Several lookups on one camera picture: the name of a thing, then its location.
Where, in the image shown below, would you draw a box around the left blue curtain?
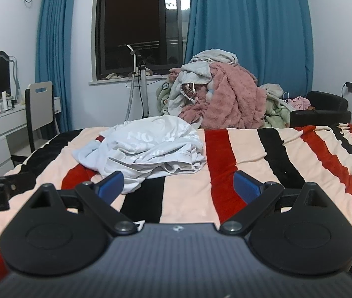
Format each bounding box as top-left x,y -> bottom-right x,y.
35,0 -> 74,132

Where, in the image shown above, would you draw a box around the pink fluffy blanket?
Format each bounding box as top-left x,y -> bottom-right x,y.
178,62 -> 266,130

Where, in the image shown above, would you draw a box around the wavy frame mirror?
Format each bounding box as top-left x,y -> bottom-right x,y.
0,50 -> 20,100

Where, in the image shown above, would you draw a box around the striped fleece blanket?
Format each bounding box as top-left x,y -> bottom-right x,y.
0,124 -> 352,280

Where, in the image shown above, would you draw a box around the white t-shirt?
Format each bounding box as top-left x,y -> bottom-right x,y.
72,116 -> 206,194

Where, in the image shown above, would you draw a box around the black armchair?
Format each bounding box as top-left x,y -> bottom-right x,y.
290,91 -> 352,128

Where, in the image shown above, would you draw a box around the green patterned garment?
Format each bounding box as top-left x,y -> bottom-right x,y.
156,81 -> 295,128

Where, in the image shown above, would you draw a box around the grey black chair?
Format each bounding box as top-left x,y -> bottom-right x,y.
6,81 -> 59,165

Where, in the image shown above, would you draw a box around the blue curtain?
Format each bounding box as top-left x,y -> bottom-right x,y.
35,0 -> 74,132
185,0 -> 313,97

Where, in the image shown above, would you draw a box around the right blue curtain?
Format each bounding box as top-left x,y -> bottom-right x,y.
185,0 -> 313,97

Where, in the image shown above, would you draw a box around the cosmetic bottles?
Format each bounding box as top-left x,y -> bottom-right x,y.
0,91 -> 18,114

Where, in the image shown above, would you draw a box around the grey white hoodie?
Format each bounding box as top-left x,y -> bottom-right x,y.
166,48 -> 238,116

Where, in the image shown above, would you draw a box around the white dresser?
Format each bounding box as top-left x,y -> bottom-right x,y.
0,105 -> 31,176

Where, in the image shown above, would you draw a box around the dark window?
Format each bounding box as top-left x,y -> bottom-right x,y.
95,0 -> 190,79

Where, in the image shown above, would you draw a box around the garment steamer stand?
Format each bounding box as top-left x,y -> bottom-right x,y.
125,44 -> 150,120

